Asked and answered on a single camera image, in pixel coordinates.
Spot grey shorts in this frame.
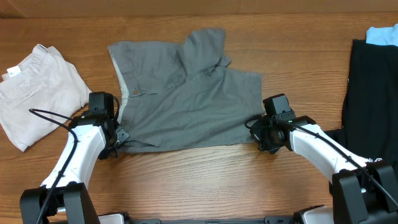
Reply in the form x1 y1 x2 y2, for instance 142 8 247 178
108 28 264 153

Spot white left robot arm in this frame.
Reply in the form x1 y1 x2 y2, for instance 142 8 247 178
20 115 130 224

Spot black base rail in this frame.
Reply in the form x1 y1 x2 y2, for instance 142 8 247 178
99 212 299 224

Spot light blue garment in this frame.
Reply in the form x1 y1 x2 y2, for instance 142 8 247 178
366 24 398 46

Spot black garment with logo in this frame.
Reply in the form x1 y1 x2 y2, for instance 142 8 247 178
327 40 397 168

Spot folded beige shorts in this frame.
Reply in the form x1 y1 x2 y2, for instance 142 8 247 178
1 44 91 152

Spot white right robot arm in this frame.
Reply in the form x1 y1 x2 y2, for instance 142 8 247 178
245 116 397 224

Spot brown cardboard backdrop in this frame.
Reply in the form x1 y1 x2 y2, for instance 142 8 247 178
1 0 397 18

